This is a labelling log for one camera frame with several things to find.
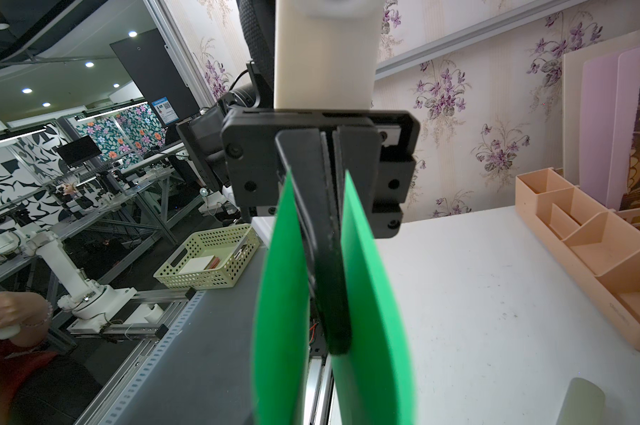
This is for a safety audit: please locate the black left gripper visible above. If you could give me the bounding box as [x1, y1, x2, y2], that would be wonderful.
[222, 109, 420, 355]

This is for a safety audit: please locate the person in background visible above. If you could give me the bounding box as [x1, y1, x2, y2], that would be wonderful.
[0, 286, 103, 425]

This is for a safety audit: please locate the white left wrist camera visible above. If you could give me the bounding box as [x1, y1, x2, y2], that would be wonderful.
[274, 0, 385, 111]

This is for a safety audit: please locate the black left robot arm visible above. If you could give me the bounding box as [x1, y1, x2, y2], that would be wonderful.
[178, 1, 420, 354]

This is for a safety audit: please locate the peach plastic file organizer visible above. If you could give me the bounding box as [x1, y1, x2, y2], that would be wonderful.
[516, 168, 640, 351]

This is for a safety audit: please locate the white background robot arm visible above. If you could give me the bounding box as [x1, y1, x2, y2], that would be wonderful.
[0, 224, 166, 340]

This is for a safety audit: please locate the black wall monitor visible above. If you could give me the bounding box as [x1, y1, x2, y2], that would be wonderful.
[110, 29, 199, 127]

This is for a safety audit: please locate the yellow green plastic basket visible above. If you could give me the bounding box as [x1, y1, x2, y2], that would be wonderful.
[153, 224, 261, 290]

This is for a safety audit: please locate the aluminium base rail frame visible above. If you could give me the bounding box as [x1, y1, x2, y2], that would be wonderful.
[72, 286, 337, 425]

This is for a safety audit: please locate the pink folder board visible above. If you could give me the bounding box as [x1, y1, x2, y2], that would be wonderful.
[579, 46, 640, 209]

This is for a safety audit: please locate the pale green stapler case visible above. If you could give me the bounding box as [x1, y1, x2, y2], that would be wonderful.
[556, 377, 605, 425]

